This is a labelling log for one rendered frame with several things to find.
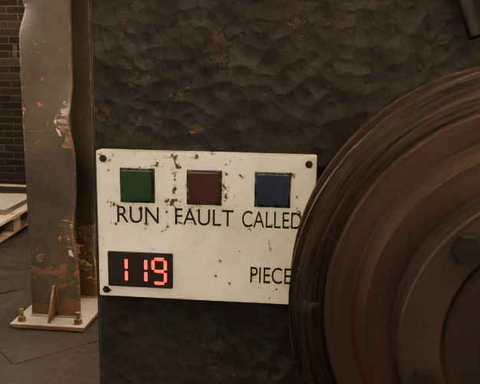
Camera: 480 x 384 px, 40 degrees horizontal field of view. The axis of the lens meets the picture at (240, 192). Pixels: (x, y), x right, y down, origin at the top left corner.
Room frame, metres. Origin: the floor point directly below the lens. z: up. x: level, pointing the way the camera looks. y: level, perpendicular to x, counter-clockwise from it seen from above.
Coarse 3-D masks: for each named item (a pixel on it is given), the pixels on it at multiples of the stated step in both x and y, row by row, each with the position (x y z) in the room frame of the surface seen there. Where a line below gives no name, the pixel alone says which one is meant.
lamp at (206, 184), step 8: (192, 176) 0.76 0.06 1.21; (200, 176) 0.76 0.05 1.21; (208, 176) 0.76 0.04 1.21; (216, 176) 0.76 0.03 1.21; (192, 184) 0.76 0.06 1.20; (200, 184) 0.76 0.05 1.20; (208, 184) 0.76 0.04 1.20; (216, 184) 0.76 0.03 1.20; (192, 192) 0.76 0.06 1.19; (200, 192) 0.76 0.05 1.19; (208, 192) 0.76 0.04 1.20; (216, 192) 0.76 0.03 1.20; (192, 200) 0.76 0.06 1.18; (200, 200) 0.76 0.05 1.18; (208, 200) 0.76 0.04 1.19; (216, 200) 0.76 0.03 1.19
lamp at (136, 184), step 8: (128, 176) 0.77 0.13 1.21; (136, 176) 0.77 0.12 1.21; (144, 176) 0.77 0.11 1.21; (128, 184) 0.77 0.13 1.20; (136, 184) 0.77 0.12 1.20; (144, 184) 0.77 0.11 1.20; (128, 192) 0.77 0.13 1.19; (136, 192) 0.77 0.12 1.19; (144, 192) 0.77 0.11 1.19; (144, 200) 0.77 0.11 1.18
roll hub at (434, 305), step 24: (456, 216) 0.55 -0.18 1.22; (432, 240) 0.55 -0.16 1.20; (408, 264) 0.57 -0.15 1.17; (432, 264) 0.52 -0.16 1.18; (456, 264) 0.52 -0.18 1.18; (408, 288) 0.53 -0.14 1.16; (432, 288) 0.52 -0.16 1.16; (456, 288) 0.52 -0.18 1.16; (408, 312) 0.53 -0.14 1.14; (432, 312) 0.52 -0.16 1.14; (456, 312) 0.53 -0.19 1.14; (408, 336) 0.53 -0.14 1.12; (432, 336) 0.52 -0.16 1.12; (456, 336) 0.53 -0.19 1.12; (408, 360) 0.53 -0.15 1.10; (432, 360) 0.52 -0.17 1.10; (456, 360) 0.53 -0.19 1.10
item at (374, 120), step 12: (456, 72) 0.67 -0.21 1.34; (468, 72) 0.67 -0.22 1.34; (432, 84) 0.67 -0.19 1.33; (408, 96) 0.67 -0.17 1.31; (384, 108) 0.68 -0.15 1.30; (396, 108) 0.67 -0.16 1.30; (372, 120) 0.68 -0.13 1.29; (360, 132) 0.68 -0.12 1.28; (348, 144) 0.68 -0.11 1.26; (336, 156) 0.68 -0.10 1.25; (324, 180) 0.68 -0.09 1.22; (312, 192) 0.68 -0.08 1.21; (300, 228) 0.68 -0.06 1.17
